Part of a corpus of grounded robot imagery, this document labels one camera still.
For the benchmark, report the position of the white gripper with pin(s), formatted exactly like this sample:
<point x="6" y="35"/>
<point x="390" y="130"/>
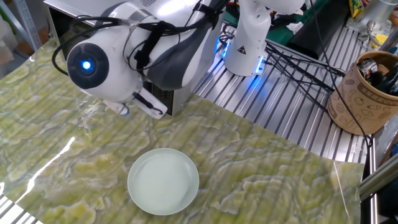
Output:
<point x="155" y="103"/>

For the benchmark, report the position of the dark glass microwave door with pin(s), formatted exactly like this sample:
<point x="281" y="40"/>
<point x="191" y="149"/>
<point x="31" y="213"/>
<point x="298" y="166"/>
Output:
<point x="62" y="17"/>

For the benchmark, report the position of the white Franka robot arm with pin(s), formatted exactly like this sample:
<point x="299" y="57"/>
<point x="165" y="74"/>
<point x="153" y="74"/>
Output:
<point x="109" y="77"/>

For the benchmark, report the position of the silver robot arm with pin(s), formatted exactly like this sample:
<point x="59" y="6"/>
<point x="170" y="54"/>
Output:
<point x="373" y="12"/>

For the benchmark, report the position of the silver microwave oven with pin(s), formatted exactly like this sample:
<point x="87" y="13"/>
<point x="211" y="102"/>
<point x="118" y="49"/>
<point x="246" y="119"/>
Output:
<point x="183" y="104"/>

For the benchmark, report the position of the green marble pattern mat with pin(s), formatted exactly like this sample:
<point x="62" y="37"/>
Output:
<point x="93" y="140"/>

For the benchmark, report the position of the pale green plate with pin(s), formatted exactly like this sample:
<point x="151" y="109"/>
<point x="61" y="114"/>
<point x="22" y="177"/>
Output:
<point x="163" y="182"/>

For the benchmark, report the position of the green cloth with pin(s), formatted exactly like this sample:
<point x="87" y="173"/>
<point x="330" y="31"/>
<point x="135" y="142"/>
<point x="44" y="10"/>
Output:
<point x="280" y="35"/>

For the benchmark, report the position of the grey metal shelf upright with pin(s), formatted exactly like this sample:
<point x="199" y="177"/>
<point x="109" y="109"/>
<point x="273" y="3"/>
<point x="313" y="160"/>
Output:
<point x="26" y="21"/>

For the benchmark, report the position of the white paper scrap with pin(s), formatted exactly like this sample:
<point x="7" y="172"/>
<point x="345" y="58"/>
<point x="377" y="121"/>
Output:
<point x="294" y="28"/>

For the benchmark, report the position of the long black box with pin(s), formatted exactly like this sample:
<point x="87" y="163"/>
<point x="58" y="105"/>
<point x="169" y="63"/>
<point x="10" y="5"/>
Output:
<point x="317" y="31"/>

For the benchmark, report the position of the brown printed cardboard bucket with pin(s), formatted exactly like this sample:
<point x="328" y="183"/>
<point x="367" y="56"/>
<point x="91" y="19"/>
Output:
<point x="363" y="109"/>

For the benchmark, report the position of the shiny tape roll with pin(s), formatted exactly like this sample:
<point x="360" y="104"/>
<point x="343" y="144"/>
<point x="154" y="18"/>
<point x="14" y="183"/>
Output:
<point x="367" y="67"/>

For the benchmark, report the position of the yellow snack bag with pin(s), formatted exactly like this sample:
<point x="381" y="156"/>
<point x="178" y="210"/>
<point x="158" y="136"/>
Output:
<point x="356" y="7"/>

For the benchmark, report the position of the black tools bundle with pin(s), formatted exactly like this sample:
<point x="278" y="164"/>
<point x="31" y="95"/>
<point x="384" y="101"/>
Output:
<point x="388" y="82"/>

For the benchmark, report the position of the small yellow object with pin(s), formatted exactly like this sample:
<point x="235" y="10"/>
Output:
<point x="381" y="40"/>

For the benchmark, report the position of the clear plastic bag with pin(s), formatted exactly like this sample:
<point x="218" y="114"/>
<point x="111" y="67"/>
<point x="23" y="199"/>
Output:
<point x="387" y="140"/>

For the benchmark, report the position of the aluminium profile bar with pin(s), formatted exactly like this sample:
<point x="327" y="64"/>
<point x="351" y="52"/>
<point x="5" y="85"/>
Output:
<point x="379" y="180"/>

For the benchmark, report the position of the silver bracket with blue cap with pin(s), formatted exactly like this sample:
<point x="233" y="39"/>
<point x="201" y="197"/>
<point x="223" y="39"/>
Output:
<point x="119" y="109"/>

